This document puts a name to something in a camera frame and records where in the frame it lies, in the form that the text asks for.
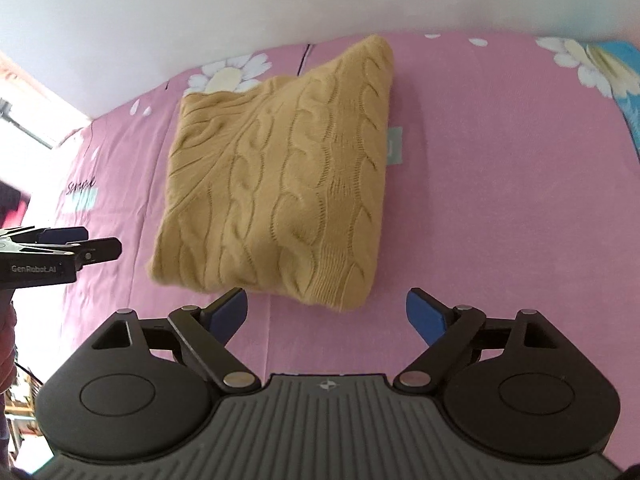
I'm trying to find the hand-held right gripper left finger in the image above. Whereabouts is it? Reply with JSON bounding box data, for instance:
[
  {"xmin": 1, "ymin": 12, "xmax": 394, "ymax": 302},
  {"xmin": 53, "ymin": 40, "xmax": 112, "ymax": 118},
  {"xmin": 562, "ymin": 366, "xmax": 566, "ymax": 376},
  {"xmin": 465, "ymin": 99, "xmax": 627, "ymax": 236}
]
[{"xmin": 90, "ymin": 287, "xmax": 261, "ymax": 397}]

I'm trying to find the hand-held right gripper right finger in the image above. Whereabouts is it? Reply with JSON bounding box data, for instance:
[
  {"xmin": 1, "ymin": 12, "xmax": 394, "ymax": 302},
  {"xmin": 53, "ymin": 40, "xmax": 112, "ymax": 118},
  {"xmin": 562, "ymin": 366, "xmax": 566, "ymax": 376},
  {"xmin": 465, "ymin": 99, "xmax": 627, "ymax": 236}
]
[{"xmin": 392, "ymin": 287, "xmax": 563, "ymax": 397}]

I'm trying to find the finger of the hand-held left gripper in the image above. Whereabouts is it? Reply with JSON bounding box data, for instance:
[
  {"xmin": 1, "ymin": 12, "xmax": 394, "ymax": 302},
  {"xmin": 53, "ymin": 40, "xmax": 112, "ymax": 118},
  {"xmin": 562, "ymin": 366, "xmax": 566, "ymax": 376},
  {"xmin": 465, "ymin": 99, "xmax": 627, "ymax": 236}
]
[
  {"xmin": 65, "ymin": 237, "xmax": 123, "ymax": 273},
  {"xmin": 0, "ymin": 226, "xmax": 90, "ymax": 253}
]

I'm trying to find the yellow cable-knit cardigan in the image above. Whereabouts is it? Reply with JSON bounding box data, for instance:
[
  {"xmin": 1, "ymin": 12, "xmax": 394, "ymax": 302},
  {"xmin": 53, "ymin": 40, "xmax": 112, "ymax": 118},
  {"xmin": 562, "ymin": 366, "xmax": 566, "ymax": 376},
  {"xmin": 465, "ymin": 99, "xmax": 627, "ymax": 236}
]
[{"xmin": 147, "ymin": 34, "xmax": 396, "ymax": 313}]

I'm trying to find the person's left hand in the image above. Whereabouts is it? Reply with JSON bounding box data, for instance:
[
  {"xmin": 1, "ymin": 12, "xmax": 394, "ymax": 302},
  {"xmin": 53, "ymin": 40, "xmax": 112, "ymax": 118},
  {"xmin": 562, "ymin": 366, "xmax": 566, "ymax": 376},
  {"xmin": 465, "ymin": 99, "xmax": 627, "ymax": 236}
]
[{"xmin": 0, "ymin": 305, "xmax": 18, "ymax": 396}]

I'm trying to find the dark red cloth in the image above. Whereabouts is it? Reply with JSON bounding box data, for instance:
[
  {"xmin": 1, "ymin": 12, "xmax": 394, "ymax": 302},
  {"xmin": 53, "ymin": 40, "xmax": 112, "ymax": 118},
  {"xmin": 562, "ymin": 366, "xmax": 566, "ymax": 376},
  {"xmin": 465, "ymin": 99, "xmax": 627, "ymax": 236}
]
[{"xmin": 0, "ymin": 180, "xmax": 32, "ymax": 231}]

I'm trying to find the pink floral bedsheet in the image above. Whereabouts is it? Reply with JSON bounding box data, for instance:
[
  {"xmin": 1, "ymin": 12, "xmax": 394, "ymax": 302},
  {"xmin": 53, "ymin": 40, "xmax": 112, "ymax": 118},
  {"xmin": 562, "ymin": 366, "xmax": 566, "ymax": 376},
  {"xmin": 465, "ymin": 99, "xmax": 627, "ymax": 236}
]
[{"xmin": 15, "ymin": 27, "xmax": 640, "ymax": 396}]

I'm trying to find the window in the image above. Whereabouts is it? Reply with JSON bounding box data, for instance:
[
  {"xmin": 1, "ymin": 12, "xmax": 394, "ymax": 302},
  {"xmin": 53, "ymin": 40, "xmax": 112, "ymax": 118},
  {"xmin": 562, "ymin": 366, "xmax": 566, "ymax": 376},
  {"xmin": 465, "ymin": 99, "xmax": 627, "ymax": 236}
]
[{"xmin": 0, "ymin": 52, "xmax": 93, "ymax": 151}]

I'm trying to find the blue printed cloth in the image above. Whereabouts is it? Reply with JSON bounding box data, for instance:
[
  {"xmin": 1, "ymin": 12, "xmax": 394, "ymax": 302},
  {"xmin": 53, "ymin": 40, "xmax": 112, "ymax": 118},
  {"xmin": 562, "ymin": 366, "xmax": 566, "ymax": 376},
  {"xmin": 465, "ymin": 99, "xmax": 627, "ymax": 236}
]
[{"xmin": 585, "ymin": 40, "xmax": 640, "ymax": 151}]

